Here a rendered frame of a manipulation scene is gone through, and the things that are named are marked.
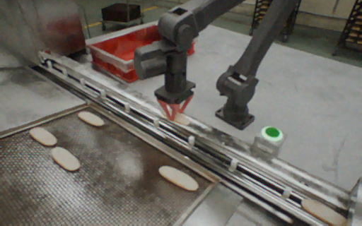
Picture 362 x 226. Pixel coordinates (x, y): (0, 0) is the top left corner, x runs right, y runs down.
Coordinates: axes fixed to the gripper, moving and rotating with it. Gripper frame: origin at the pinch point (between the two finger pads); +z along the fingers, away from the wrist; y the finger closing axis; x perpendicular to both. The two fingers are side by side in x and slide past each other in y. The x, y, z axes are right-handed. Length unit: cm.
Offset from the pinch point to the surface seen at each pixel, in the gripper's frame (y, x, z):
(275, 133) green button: -12.9, 24.9, 2.4
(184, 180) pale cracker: 14.7, 14.4, 2.5
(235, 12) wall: -442, -189, 85
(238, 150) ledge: -5.4, 18.3, 6.9
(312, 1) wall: -441, -50, 44
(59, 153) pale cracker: 28.7, -12.2, 0.1
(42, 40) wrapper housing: -2, -80, -3
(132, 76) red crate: -18.4, -38.9, 8.7
